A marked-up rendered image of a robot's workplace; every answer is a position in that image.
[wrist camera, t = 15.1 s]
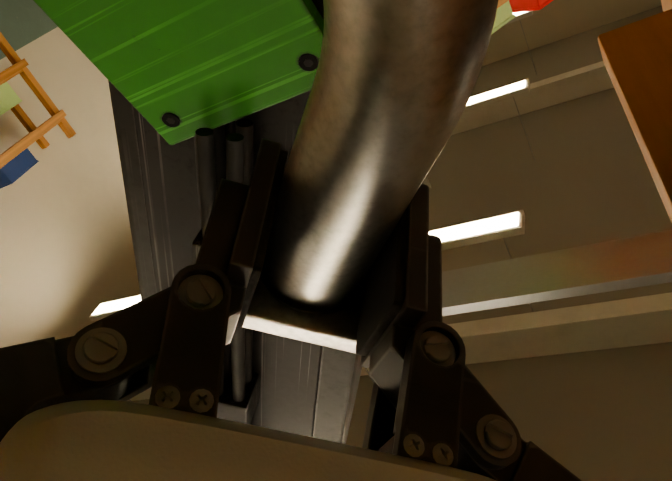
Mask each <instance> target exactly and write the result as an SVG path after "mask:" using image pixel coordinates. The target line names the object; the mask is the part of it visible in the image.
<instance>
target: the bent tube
mask: <svg viewBox="0 0 672 481"><path fill-rule="evenodd" d="M323 5H324V30H323V41H322V48H321V54H320V59H319V64H318V68H317V72H316V75H315V79H314V82H313V85H312V88H311V91H310V94H309V98H308V101H307V104H306V107H305V110H304V113H303V116H302V119H301V122H300V125H299V128H298V131H297V134H296V137H295V140H294V143H293V146H292V149H291V153H290V156H289V159H288V162H287V165H286V168H285V171H284V174H283V177H282V182H281V186H280V191H279V196H278V200H277V205H276V209H275V214H274V218H273V223H272V228H271V232H270V237H269V241H268V246H267V251H266V255H265V260H264V264H263V268H262V271H261V275H260V278H259V280H258V283H257V286H256V289H255V292H254V295H253V298H252V300H251V303H250V306H249V309H248V312H247V315H246V317H245V320H244V323H243V326H242V327H244V328H248V329H252V330H257V331H261V332H265V333H269V334H274V335H278V336H282V337H287V338H291V339H295V340H300V341H304V342H308V343H312V344H317V345H321V346H325V347H330V348H334V349H338V350H343V351H347V352H351V353H355V354H356V341H357V330H358V319H359V308H360V298H361V287H362V281H363V279H364V278H365V276H366V274H367V273H368V271H369V269H370V268H371V266H372V264H373V263H374V261H375V260H376V258H377V256H378V255H379V253H380V251H381V250H382V248H383V246H384V245H385V243H386V241H387V240H388V238H389V236H390V235H391V233H392V232H393V230H394V228H395V227H396V225H397V223H398V222H399V220H400V218H401V217H402V215H403V213H404V212H405V210H406V208H407V207H408V205H409V204H410V202H411V200H412V199H413V197H414V195H415V194H416V192H417V190H418V189H419V187H420V185H421V184H422V182H423V181H424V179H425V177H426V176H427V174H428V172H429V171H430V169H431V167H432V166H433V164H434V162H435V161H436V159H437V157H438V156H439V154H440V153H441V151H442V149H443V148H444V146H445V144H446V143H447V141H448V139H449V138H450V136H451V134H452V132H453V130H454V129H455V127H456V125H457V123H458V122H459V120H460V117H461V115H462V113H463V111H464V109H465V107H466V105H467V103H468V101H469V98H470V96H471V93H472V91H473V88H474V86H475V83H476V80H477V78H478V75H479V73H480V70H481V67H482V64H483V61H484V58H485V55H486V51H487V48H488V45H489V41H490V37H491V33H492V29H493V25H494V21H495V17H496V11H497V5H498V0H323Z"/></svg>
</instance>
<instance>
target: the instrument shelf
mask: <svg viewBox="0 0 672 481"><path fill-rule="evenodd" d="M598 42H599V46H600V50H601V54H602V58H603V62H604V64H605V66H606V69H607V71H608V74H609V76H610V78H611V81H612V83H613V85H614V88H615V90H616V93H617V95H618V97H619V100H620V102H621V104H622V107H623V109H624V112H625V114H626V116H627V119H628V121H629V123H630V126H631V128H632V130H633V133H634V135H635V138H636V140H637V142H638V145H639V147H640V149H641V152H642V154H643V157H644V159H645V161H646V164H647V166H648V168H649V171H650V173H651V176H652V178H653V180H654V183H655V185H656V187H657V190H658V192H659V194H660V197H661V199H662V202H663V204H664V206H665V209H666V211H667V213H668V216H669V218H670V221H671V223H672V9H670V10H667V11H664V12H662V13H659V14H656V15H653V16H650V17H648V18H645V19H642V20H639V21H637V22H634V23H631V24H628V25H625V26H623V27H620V28H617V29H614V30H612V31H609V32H606V33H603V34H601V35H599V36H598Z"/></svg>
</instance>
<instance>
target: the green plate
mask: <svg viewBox="0 0 672 481"><path fill-rule="evenodd" d="M33 1H34V2H35V3H36V4H37V5H38V6H39V7H40V8H41V9H42V10H43V11H44V12H45V13H46V14H47V15H48V17H49V18H50V19H51V20H52V21H53V22H54V23H55V24H56V25H57V26H58V27H59V28H60V29H61V30H62V31H63V32H64V34H65V35H66V36H67V37H68V38H69V39H70V40H71V41H72V42H73V43H74V44H75V45H76V46H77V47H78V48H79V49H80V50H81V52H82V53H83V54H84V55H85V56H86V57H87V58H88V59H89V60H90V61H91V62H92V63H93V64H94V65H95V66H96V67H97V68H98V70H99V71H100V72H101V73H102V74H103V75H104V76H105V77H106V78H107V79H108V80H109V81H110V82H111V83H112V84H113V85H114V86H115V88H116V89H117V90H118V91H119V92H120V93H121V94H122V95H123V96H124V97H125V98H126V99H127V100H128V101H129V102H130V103H131V104H132V106H133V107H134V108H135V109H136V110H137V111H138V112H139V113H140V114H141V115H142V116H143V117H144V118H145V119H146V120H147V121H148V122H149V124H150V125H151V126H152V127H153V128H154V129H155V130H156V131H157V132H158V133H159V134H160V135H161V136H162V137H163V138H164V139H165V140H166V142H167V143H168V144H169V145H175V144H177V143H180V142H182V141H185V140H187V139H190V138H192V137H195V131H196V130H197V129H199V128H210V129H215V128H217V127H220V126H222V125H225V124H227V123H230V122H232V121H235V120H238V119H240V118H243V117H245V116H248V115H250V114H253V113H255V112H258V111H260V110H263V109H265V108H268V107H270V106H273V105H275V104H278V103H280V102H283V101H285V100H288V99H290V98H293V97H295V96H298V95H300V94H303V93H305V92H308V91H310V90H311V88H312V85H313V82H314V79H315V75H316V72H317V68H318V64H319V59H320V54H321V48H322V41H323V30H324V20H323V18H322V16H321V15H320V13H319V11H318V10H317V8H316V6H315V4H314V3H313V1H312V0H33Z"/></svg>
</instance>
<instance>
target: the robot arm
mask: <svg viewBox="0 0 672 481"><path fill-rule="evenodd" d="M281 145H282V144H280V143H277V142H273V141H270V140H266V139H262V140H261V144H260V148H259V151H258V155H257V159H256V163H255V166H254V170H253V174H252V178H251V181H250V185H246V184H242V183H238V182H234V181H231V180H227V179H223V178H222V179H221V181H220V185H219V188H218V191H217V194H216V198H215V201H214V204H213V207H212V211H211V214H210V217H209V221H208V224H207V227H206V230H205V234H204V237H203V240H202V243H201V247H200V250H199V253H198V257H197V260H196V263H195V264H194V265H190V266H187V267H185V268H183V269H182V270H180V271H179V272H178V273H177V274H176V276H175V277H174V279H173V282H172V284H171V287H169V288H167V289H164V290H162V291H160V292H158V293H156V294H154V295H152V296H150V297H147V298H145V299H143V300H141V301H139V302H137V303H135V304H133V305H130V306H128V307H126V308H124V309H122V310H120V311H118V312H116V313H113V314H111V315H109V316H107V317H105V318H103V319H101V320H99V321H96V322H94V323H92V324H90V325H88V326H86V327H84V328H83V329H81V330H80V331H78V332H77V333H76V334H75V336H71V337H66V338H62V339H57V340H55V337H51V338H46V339H41V340H36V341H32V342H27V343H22V344H17V345H13V346H8V347H3V348H0V481H582V480H580V479H579V478H578V477H577V476H575V475H574V474H573V473H571V472H570V471H569V470H568V469H566V468H565V467H564V466H562V465H561V464H560V463H558V462H557V461H556V460H555V459H553V458H552V457H551V456H549V455H548V454H547V453H546V452H544V451H543V450H542V449H540V448H539V447H538V446H536V445H535V444H534V443H533V442H531V441H529V442H525V441H524V440H523V439H522V438H521V437H520V434H519V431H518V429H517V427H516V426H515V424H514V423H513V421H512V420H511V419H510V418H509V416H508V415H507V414H506V413H505V412H504V410H503V409H502V408H501V407H500V406H499V405H498V403H497V402H496V401H495V400H494V399H493V397H492V396H491V395H490V394H489V393H488V391H487V390H486V389H485V388H484V387H483V385H482V384H481V383H480V382H479V381H478V379H477V378H476V377H475V376H474V375H473V374H472V372H471V371H470V370H469V369H468V368H467V366H466V365H465V358H466V352H465V345H464V343H463V340H462V338H461V337H460V335H459V334H458V333H457V331H455V330H454V329H453V328H452V327H451V326H449V325H447V324H445V323H443V322H442V242H441V239H440V237H438V236H435V235H431V234H429V186H428V185H425V184H421V185H420V187H419V189H418V190H417V192H416V194H415V195H414V197H413V199H412V200H411V202H410V204H409V205H408V207H407V208H406V210H405V212H404V213H403V215H402V217H401V218H400V220H399V222H398V223H397V225H396V227H395V228H394V230H393V232H392V233H391V235H390V236H389V238H388V240H387V241H386V243H385V245H384V246H383V248H382V250H381V251H380V253H379V255H378V256H377V258H376V260H375V261H374V263H373V264H372V266H371V268H370V269H369V271H368V273H367V274H366V276H365V278H364V279H363V281H362V287H361V298H360V308H359V319H358V330H357V341H356V354H357V355H361V365H360V367H364V368H369V375H370V376H371V378H372V379H373V380H374V381H375V382H374V385H373V390H372V395H371V401H370V406H369V412H368V417H367V422H366V428H365V433H364V439H363V444H362V448H361V447H356V446H352V445H347V444H342V443H337V442H333V441H328V440H323V439H318V438H313V437H308V436H303V435H299V434H294V433H289V432H284V431H279V430H274V429H269V428H264V427H259V426H254V425H250V424H245V423H240V422H235V421H230V420H225V419H220V418H217V410H218V402H219V393H220V385H221V377H222V368H223V360H224V352H225V346H226V345H227V344H229V343H231V340H232V337H233V334H234V331H235V328H236V327H241V328H242V326H243V323H244V320H245V317H246V315H247V312H248V309H249V306H250V303H251V300H252V298H253V295H254V292H255V289H256V286H257V283H258V280H259V278H260V275H261V271H262V268H263V264H264V260H265V255H266V251H267V246H268V241H269V237H270V232H271V228H272V223H273V218H274V214H275V209H276V205H277V200H278V196H279V191H280V186H281V182H282V177H283V173H284V168H285V164H286V159H287V154H288V151H285V150H281ZM151 387H152V389H151V395H150V400H149V405H147V404H140V403H133V402H126V401H128V400H129V399H131V398H133V397H135V396H137V395H138V394H140V393H142V392H144V391H145V390H147V389H149V388H151Z"/></svg>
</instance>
